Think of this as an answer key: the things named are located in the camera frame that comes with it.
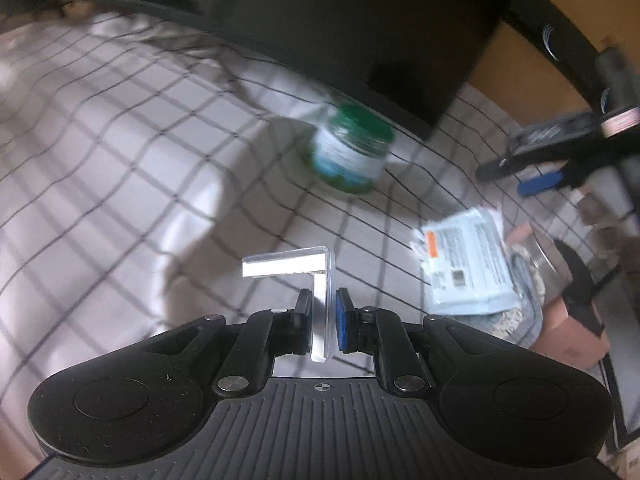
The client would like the clear jar with flower label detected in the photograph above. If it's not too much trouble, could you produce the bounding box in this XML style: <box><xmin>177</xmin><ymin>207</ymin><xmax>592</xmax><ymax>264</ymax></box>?
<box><xmin>520</xmin><ymin>234</ymin><xmax>577</xmax><ymax>302</ymax></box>

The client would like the checkered white tablecloth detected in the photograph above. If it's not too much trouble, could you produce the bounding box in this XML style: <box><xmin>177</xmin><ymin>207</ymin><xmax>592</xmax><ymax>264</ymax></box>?
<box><xmin>0</xmin><ymin>10</ymin><xmax>640</xmax><ymax>480</ymax></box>

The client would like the light blue wipes packet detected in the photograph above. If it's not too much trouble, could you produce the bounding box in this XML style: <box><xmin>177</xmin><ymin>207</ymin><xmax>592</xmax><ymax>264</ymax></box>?
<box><xmin>410</xmin><ymin>207</ymin><xmax>519</xmax><ymax>316</ymax></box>

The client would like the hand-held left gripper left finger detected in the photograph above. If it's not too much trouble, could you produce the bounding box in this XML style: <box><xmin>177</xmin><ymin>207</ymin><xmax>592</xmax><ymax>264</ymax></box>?
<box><xmin>144</xmin><ymin>287</ymin><xmax>316</xmax><ymax>399</ymax></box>

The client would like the brown cardboard box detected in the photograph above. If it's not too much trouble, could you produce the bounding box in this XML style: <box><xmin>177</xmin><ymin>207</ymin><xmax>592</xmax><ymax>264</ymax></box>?
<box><xmin>529</xmin><ymin>240</ymin><xmax>614</xmax><ymax>367</ymax></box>

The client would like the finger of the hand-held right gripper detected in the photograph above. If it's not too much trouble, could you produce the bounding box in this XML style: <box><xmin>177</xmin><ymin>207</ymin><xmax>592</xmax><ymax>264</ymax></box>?
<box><xmin>475</xmin><ymin>150</ymin><xmax>568</xmax><ymax>184</ymax></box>
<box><xmin>517</xmin><ymin>170</ymin><xmax>576</xmax><ymax>199</ymax></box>

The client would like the green lid jar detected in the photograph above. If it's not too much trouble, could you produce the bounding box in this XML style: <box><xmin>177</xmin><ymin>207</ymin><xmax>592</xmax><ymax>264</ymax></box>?
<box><xmin>307</xmin><ymin>102</ymin><xmax>397</xmax><ymax>196</ymax></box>

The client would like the clear acrylic stand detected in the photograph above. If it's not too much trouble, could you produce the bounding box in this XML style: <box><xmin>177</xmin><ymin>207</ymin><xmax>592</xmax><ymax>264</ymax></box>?
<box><xmin>241</xmin><ymin>245</ymin><xmax>335</xmax><ymax>364</ymax></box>

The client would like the large black box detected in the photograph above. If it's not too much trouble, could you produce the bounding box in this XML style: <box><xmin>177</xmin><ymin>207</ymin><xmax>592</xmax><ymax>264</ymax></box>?
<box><xmin>47</xmin><ymin>0</ymin><xmax>517</xmax><ymax>139</ymax></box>

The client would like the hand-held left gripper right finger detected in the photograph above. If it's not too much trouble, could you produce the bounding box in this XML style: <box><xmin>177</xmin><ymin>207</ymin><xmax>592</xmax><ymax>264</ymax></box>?
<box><xmin>334</xmin><ymin>287</ymin><xmax>502</xmax><ymax>394</ymax></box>

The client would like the black framed screen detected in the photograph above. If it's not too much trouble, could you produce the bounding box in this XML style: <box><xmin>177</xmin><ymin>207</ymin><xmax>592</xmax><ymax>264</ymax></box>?
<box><xmin>600</xmin><ymin>350</ymin><xmax>637</xmax><ymax>454</ymax></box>

